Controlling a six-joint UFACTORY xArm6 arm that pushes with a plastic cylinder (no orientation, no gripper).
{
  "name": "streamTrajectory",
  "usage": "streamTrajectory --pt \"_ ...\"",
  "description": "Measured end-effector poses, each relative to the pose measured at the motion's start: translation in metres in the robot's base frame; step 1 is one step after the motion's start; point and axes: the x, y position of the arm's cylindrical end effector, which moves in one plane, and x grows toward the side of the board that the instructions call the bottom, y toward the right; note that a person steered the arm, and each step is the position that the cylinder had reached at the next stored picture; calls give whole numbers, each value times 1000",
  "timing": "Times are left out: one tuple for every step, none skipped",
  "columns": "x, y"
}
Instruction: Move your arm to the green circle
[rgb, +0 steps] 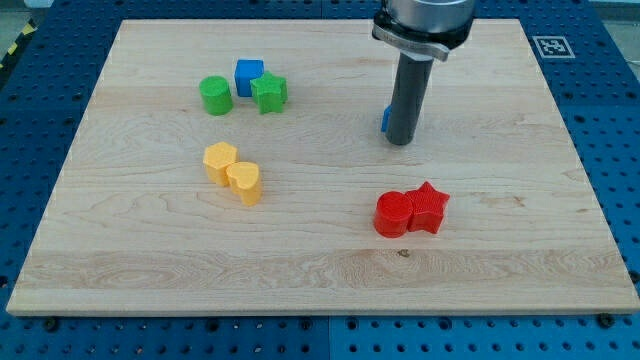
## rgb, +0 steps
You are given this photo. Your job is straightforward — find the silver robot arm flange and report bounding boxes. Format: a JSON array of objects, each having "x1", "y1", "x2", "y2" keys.
[{"x1": 372, "y1": 0, "x2": 475, "y2": 62}]

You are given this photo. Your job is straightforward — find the yellow heart block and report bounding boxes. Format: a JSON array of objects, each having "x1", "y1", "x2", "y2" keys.
[{"x1": 226, "y1": 162, "x2": 263, "y2": 206}]

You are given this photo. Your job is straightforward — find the red cylinder block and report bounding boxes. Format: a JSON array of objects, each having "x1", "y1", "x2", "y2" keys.
[{"x1": 373, "y1": 191, "x2": 413, "y2": 238}]

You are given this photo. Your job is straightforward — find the wooden board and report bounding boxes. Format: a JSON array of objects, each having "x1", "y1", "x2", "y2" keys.
[{"x1": 7, "y1": 19, "x2": 639, "y2": 317}]

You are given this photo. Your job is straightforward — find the blue block behind rod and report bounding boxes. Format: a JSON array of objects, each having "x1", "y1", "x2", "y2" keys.
[{"x1": 380, "y1": 105, "x2": 392, "y2": 133}]

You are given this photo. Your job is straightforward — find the green star block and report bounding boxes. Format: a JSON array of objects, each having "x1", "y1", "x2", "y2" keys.
[{"x1": 250, "y1": 71, "x2": 288, "y2": 114}]

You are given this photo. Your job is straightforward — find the yellow hexagon block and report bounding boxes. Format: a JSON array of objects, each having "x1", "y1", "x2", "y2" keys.
[{"x1": 203, "y1": 142, "x2": 239, "y2": 186}]

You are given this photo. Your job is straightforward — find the red star block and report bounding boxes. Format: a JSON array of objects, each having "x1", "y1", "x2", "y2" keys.
[{"x1": 405, "y1": 182, "x2": 450, "y2": 234}]

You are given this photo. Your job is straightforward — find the blue cube block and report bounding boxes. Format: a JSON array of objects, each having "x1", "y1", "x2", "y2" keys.
[{"x1": 234, "y1": 59, "x2": 264, "y2": 97}]

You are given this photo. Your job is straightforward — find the green cylinder block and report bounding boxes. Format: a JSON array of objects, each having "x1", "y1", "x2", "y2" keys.
[{"x1": 199, "y1": 76, "x2": 233, "y2": 116}]

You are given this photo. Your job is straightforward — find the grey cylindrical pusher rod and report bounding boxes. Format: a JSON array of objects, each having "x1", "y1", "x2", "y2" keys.
[{"x1": 384, "y1": 53, "x2": 433, "y2": 146}]

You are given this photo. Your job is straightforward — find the white fiducial marker tag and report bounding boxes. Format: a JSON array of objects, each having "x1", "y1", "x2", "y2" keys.
[{"x1": 533, "y1": 35, "x2": 575, "y2": 59}]

